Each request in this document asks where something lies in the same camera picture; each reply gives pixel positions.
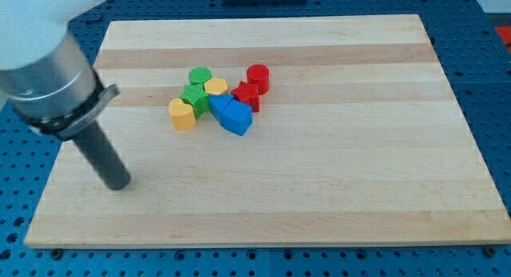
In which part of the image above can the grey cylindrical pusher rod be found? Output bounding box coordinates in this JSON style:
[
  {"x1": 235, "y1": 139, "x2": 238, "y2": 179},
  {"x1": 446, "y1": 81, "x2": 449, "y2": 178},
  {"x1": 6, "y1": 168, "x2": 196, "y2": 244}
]
[{"x1": 73, "y1": 121, "x2": 131, "y2": 190}]

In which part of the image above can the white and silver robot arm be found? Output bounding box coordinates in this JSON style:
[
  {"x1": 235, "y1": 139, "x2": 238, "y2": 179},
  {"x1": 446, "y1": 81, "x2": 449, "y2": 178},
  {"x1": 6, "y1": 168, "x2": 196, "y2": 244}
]
[{"x1": 1, "y1": 0, "x2": 130, "y2": 190}]

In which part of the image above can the green star block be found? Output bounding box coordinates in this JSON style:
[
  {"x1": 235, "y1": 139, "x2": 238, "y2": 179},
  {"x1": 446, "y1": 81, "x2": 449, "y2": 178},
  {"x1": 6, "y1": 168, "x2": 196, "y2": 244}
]
[{"x1": 180, "y1": 84, "x2": 209, "y2": 118}]

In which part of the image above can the red star block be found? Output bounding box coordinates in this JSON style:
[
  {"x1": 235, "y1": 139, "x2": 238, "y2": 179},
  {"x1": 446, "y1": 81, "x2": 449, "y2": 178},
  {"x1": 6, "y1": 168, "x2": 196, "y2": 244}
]
[{"x1": 231, "y1": 81, "x2": 260, "y2": 113}]

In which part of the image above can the yellow heart block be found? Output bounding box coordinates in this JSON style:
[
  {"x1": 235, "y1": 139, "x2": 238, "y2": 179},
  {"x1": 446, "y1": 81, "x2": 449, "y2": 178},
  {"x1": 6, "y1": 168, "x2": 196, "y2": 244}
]
[{"x1": 168, "y1": 98, "x2": 197, "y2": 130}]

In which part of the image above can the green cylinder block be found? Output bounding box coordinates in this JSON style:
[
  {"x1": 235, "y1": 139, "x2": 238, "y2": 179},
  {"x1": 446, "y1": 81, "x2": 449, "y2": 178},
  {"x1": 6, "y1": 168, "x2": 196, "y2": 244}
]
[{"x1": 188, "y1": 67, "x2": 212, "y2": 86}]

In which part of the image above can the blue triangular block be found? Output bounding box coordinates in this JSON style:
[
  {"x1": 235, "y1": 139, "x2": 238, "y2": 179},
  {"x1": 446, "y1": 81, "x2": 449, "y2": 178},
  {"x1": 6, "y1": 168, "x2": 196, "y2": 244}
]
[{"x1": 208, "y1": 94, "x2": 234, "y2": 124}]

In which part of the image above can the yellow hexagon block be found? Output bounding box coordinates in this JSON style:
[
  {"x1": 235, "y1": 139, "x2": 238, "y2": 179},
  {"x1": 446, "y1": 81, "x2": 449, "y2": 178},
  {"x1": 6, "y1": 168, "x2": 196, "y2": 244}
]
[{"x1": 204, "y1": 77, "x2": 229, "y2": 96}]

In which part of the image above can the blue pentagon block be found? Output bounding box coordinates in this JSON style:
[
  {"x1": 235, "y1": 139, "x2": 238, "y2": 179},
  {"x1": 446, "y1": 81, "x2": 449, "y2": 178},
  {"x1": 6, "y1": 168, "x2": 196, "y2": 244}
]
[{"x1": 220, "y1": 100, "x2": 252, "y2": 136}]

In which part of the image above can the red cylinder block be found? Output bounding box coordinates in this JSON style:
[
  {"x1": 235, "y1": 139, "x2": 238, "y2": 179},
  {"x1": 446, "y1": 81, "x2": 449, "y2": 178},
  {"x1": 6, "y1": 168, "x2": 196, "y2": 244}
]
[{"x1": 247, "y1": 64, "x2": 270, "y2": 95}]

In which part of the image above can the light wooden board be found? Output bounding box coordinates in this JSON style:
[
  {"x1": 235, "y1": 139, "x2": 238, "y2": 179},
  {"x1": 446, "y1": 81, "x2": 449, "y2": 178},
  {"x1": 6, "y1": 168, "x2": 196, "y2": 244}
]
[{"x1": 25, "y1": 14, "x2": 510, "y2": 249}]

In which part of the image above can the red object at right edge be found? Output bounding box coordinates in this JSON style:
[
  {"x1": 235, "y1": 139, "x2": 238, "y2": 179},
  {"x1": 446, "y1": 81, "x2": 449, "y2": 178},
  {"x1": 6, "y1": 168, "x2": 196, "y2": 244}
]
[{"x1": 495, "y1": 26, "x2": 511, "y2": 51}]

